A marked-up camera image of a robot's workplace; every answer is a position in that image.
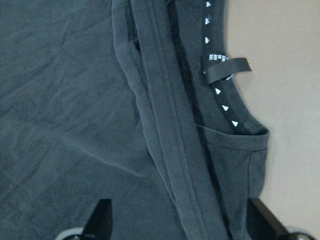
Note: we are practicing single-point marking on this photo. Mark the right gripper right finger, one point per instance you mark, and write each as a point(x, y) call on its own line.
point(262, 224)

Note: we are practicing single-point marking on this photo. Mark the black t-shirt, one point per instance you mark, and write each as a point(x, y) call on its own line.
point(128, 100)

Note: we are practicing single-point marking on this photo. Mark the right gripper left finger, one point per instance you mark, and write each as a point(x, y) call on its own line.
point(100, 224)

